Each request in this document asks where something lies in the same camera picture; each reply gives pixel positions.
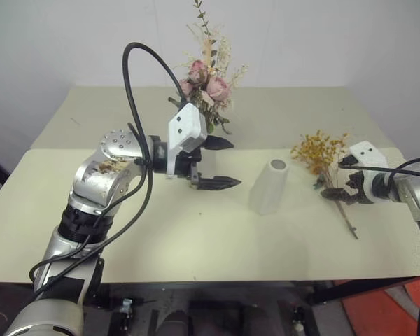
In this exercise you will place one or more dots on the black metal table frame bar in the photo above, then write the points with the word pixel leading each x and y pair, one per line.
pixel 364 288

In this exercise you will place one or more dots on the pink rose flower bouquet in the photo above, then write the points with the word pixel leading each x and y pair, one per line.
pixel 217 87

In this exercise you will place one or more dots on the small metal clip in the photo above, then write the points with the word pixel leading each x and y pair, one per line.
pixel 126 304

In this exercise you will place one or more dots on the red orange floor object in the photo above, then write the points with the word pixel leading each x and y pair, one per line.
pixel 371 315

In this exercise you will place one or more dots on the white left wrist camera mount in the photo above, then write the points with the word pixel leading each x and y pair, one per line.
pixel 185 126

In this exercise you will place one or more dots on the yellow dried flower bouquet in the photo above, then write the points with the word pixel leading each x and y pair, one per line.
pixel 318 154

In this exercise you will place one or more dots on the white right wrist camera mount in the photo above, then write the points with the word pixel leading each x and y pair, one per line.
pixel 367 157

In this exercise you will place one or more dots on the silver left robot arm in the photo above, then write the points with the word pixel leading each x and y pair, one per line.
pixel 94 182

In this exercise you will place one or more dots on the white ceramic vase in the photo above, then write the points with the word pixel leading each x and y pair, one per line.
pixel 267 192

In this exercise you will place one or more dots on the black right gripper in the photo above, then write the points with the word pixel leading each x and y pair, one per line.
pixel 357 187

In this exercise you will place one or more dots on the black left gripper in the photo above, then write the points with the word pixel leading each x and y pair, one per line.
pixel 187 164

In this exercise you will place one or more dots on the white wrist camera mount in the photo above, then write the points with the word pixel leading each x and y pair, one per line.
pixel 367 157
pixel 185 126

